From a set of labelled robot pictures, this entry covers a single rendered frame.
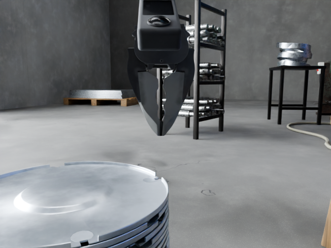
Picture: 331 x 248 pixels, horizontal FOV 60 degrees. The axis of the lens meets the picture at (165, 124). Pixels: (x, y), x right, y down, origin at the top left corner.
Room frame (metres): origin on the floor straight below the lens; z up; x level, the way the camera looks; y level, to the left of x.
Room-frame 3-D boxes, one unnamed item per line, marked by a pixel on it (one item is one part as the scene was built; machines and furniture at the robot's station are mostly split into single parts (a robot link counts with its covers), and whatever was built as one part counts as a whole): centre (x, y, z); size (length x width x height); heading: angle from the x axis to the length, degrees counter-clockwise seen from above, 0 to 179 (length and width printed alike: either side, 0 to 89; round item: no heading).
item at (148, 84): (0.42, 0.02, 0.37); 0.06 x 0.03 x 0.09; 6
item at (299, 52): (2.89, -1.28, 0.40); 0.45 x 0.40 x 0.79; 175
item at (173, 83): (0.42, -0.01, 0.37); 0.06 x 0.03 x 0.09; 6
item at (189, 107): (2.24, -0.20, 0.47); 0.46 x 0.43 x 0.95; 53
